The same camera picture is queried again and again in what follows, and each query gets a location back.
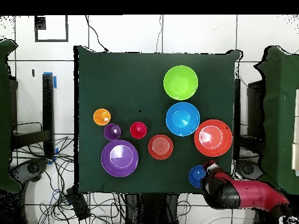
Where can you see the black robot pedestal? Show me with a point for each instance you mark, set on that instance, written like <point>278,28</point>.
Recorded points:
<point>151,207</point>

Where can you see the green bowl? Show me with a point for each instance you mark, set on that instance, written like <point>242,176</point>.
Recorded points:
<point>181,82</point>

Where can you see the purple bowl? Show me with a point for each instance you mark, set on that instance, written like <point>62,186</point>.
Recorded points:
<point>119,158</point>

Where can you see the large light blue bowl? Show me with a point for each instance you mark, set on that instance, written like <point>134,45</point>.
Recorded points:
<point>182,119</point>

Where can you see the small dark blue bowl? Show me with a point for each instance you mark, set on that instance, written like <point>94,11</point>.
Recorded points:
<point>196,176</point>

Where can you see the small orange bowl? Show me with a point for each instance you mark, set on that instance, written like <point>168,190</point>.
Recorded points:
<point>160,147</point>

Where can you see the red cup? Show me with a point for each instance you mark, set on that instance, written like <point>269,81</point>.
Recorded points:
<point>138,130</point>

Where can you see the orange cup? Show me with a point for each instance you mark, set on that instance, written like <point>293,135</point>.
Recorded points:
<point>102,116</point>

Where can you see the dark green table cloth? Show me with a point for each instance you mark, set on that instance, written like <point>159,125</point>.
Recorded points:
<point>128,81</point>

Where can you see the purple cup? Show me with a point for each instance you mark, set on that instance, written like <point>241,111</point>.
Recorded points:
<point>112,131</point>

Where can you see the black equipment stand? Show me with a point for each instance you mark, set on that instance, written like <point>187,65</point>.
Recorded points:
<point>48,105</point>
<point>255,105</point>

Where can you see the green clothed side table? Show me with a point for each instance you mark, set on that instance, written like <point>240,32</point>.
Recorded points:
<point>4,116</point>
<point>280,116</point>

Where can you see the large orange bowl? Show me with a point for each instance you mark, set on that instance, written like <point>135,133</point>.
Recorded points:
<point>213,137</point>

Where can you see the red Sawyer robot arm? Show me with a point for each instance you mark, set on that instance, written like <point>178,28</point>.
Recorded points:
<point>252,193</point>

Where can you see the black power strip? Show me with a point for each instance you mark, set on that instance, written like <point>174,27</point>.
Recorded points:
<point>78,205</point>

